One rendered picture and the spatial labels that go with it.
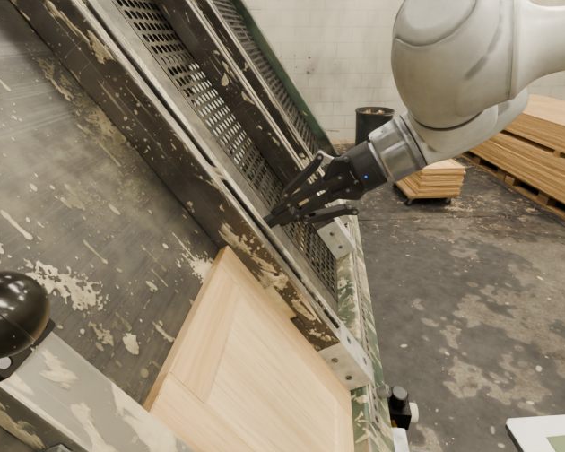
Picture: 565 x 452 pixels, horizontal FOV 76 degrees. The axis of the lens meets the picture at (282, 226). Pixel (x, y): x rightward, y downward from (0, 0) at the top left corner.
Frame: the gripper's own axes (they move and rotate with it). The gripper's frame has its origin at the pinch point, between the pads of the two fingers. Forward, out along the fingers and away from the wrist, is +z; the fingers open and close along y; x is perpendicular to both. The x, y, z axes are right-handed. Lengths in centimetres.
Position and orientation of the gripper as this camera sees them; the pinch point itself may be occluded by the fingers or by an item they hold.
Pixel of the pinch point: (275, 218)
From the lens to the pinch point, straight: 64.9
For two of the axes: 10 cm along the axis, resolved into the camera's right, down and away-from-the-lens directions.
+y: -5.6, -7.6, -3.4
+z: -8.2, 4.5, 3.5
